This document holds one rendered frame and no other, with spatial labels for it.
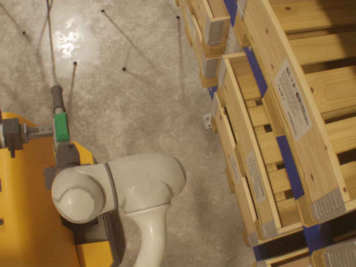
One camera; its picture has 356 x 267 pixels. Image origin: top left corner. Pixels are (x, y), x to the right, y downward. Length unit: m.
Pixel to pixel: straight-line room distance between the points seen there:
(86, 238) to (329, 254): 1.41
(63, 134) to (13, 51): 2.18
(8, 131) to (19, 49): 2.12
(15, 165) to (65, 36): 1.59
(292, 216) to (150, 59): 1.65
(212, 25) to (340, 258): 1.23
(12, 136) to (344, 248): 0.95
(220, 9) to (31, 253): 1.48
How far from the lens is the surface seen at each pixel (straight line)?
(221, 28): 1.84
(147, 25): 2.97
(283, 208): 1.66
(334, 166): 0.93
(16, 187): 1.65
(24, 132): 1.08
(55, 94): 1.19
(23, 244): 1.60
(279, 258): 1.78
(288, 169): 1.37
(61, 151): 0.90
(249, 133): 1.51
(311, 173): 1.06
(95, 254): 2.03
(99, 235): 2.10
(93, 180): 0.73
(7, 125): 1.07
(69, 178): 0.73
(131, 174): 0.76
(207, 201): 2.39
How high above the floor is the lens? 2.33
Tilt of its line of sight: 68 degrees down
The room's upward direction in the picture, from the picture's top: 2 degrees clockwise
